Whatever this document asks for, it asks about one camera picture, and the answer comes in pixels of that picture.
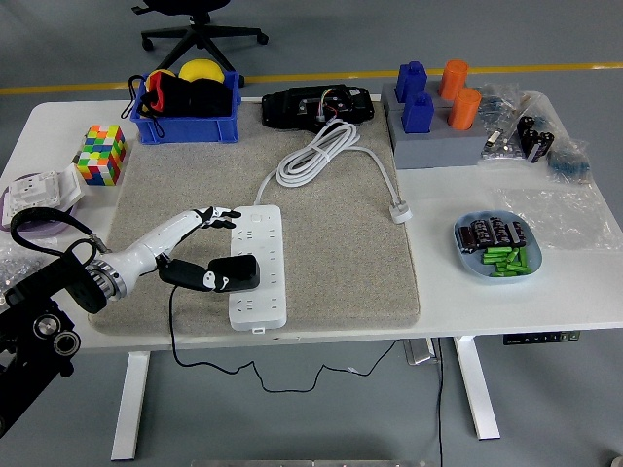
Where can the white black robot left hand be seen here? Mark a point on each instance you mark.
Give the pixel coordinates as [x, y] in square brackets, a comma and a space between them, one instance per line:
[138, 255]

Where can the black plug adapter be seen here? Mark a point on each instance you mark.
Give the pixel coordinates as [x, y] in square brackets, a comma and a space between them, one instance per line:
[242, 271]

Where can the white power strip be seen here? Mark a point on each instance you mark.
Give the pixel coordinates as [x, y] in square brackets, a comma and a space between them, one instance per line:
[263, 306]

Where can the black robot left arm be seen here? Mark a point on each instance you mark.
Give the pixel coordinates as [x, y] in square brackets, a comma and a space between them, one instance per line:
[39, 331]

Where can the white power strip plug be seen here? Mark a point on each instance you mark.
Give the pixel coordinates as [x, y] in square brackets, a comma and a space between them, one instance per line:
[401, 213]

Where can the multicolour puzzle cube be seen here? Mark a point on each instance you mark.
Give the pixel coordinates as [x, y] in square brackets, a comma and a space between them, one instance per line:
[104, 155]

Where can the clear bag of screws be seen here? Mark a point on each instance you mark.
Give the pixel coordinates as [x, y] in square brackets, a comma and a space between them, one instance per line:
[19, 265]

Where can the blue plastic bin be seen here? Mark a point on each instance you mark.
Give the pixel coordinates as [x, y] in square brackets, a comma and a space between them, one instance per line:
[185, 130]

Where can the white table leg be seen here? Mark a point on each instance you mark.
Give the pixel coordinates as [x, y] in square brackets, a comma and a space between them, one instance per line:
[130, 404]
[479, 389]

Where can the black red cloth bag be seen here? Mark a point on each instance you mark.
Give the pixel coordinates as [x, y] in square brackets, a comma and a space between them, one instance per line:
[204, 99]

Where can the small yellow ball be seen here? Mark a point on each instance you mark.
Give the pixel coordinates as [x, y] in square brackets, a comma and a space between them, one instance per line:
[163, 74]

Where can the large yellow ball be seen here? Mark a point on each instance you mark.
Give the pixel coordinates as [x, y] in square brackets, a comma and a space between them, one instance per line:
[199, 70]

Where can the grey-brown mat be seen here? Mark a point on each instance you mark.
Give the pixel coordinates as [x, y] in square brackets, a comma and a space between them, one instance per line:
[340, 272]

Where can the black electronic device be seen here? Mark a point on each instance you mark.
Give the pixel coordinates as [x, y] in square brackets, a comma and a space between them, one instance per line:
[287, 109]

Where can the black office chair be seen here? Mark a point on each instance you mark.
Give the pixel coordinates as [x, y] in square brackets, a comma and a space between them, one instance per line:
[204, 34]

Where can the grey block holder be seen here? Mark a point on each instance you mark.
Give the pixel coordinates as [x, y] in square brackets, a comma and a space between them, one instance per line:
[388, 95]
[438, 151]

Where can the silver box under table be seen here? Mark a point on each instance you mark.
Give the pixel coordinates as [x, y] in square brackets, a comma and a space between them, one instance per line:
[419, 351]

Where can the blue bottle-shaped block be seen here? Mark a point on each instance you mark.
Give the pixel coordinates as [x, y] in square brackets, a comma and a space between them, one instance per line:
[411, 78]
[417, 114]

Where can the black capacitor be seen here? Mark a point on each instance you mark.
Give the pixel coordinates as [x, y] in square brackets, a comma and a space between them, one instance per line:
[468, 239]
[482, 232]
[519, 233]
[498, 230]

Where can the light blue plate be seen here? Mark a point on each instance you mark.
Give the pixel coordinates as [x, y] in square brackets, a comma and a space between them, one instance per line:
[469, 265]

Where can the green battery cell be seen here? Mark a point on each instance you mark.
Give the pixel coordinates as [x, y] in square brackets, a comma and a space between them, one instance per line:
[524, 257]
[496, 252]
[494, 259]
[517, 267]
[503, 274]

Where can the orange cylinder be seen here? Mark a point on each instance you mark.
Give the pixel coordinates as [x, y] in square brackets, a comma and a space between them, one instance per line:
[453, 78]
[465, 109]

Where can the clear bag metal parts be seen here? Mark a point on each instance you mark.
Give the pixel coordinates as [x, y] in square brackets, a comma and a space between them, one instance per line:
[501, 146]

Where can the clear bag blue components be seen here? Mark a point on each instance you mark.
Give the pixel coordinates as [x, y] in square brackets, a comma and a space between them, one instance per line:
[499, 104]

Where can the black table control panel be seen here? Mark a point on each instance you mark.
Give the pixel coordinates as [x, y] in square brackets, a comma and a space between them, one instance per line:
[540, 338]

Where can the clear bag black capacitors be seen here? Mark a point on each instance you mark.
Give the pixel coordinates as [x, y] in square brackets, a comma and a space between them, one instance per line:
[535, 138]

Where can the empty clear plastic bag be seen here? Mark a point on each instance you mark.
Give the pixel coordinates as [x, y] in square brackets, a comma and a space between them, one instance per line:
[560, 219]

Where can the clear bag blue resistors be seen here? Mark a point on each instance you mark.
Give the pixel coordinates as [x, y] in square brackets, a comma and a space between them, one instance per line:
[569, 163]

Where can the white switch panel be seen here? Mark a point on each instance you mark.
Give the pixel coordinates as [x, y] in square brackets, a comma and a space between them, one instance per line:
[70, 187]

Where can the white wall socket panel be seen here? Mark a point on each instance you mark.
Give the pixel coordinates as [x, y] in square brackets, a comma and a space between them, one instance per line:
[31, 192]

